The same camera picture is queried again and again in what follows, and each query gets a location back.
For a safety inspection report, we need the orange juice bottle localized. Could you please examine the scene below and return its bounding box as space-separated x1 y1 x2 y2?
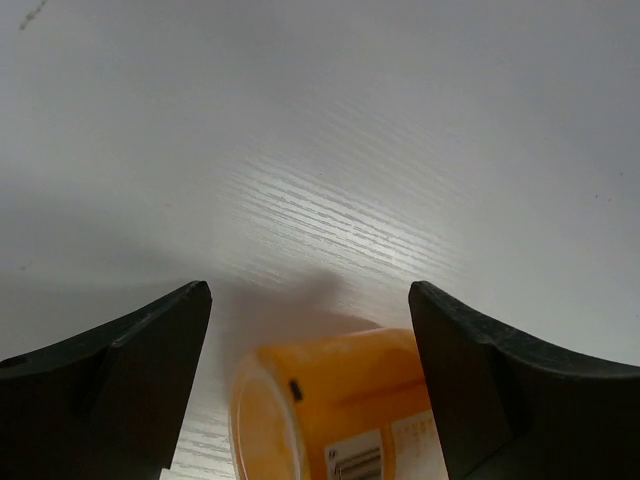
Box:
229 328 448 480

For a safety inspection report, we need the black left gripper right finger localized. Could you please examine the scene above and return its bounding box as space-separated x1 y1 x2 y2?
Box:
408 281 639 479

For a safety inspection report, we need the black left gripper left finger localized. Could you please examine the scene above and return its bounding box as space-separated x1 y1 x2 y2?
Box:
1 281 212 479

